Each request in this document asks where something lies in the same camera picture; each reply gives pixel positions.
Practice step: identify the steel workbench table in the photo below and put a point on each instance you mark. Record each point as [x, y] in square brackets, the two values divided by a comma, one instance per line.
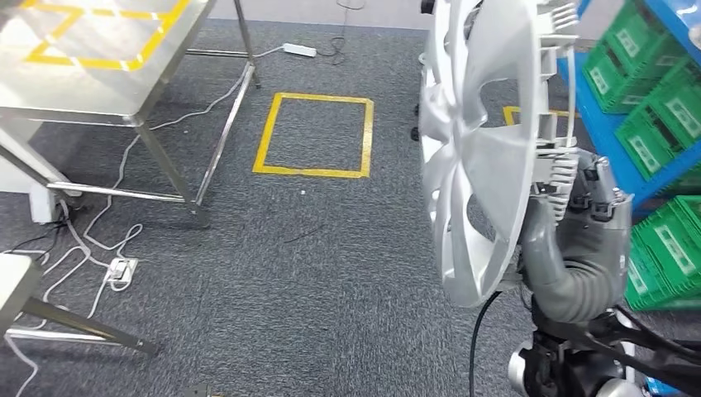
[82, 82]

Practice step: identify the white floor socket block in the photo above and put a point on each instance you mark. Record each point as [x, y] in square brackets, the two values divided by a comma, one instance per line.
[121, 270]

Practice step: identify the yellow floor tape square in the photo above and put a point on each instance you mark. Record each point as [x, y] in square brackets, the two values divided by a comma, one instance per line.
[510, 109]
[312, 171]

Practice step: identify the silver plastic wheel hubcap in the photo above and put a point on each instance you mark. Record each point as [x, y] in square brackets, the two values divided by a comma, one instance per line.
[482, 164]

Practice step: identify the white power strip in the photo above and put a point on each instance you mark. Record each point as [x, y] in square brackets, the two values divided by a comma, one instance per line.
[299, 50]

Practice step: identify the green plastic crate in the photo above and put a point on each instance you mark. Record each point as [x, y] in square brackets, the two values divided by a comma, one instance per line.
[624, 60]
[668, 257]
[668, 126]

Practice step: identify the blue metal shelf rack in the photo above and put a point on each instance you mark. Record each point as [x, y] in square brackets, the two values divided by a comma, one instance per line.
[608, 142]

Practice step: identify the white desk with metal legs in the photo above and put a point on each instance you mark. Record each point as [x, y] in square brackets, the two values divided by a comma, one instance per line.
[16, 285]

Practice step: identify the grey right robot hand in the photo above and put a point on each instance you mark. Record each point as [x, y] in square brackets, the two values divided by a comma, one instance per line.
[597, 241]

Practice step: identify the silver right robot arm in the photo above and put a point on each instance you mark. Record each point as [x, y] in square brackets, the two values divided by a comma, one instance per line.
[580, 298]

